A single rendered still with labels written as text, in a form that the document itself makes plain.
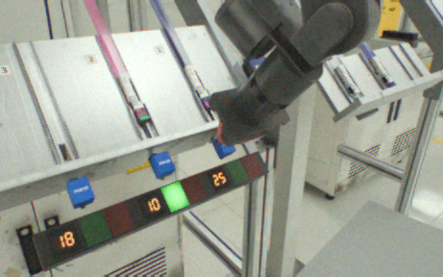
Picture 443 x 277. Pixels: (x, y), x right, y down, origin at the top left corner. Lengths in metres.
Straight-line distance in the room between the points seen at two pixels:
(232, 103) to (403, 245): 0.30
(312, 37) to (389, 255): 0.32
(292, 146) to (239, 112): 0.51
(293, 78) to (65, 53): 0.33
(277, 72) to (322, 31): 0.07
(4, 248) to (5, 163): 0.43
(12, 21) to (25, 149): 1.94
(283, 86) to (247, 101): 0.06
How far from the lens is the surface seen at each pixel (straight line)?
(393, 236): 0.57
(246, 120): 0.43
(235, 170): 0.54
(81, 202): 0.44
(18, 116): 0.49
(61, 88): 0.52
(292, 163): 0.95
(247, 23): 0.39
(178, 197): 0.49
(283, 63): 0.37
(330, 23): 0.33
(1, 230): 0.85
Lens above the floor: 0.94
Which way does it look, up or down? 26 degrees down
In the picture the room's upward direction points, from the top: straight up
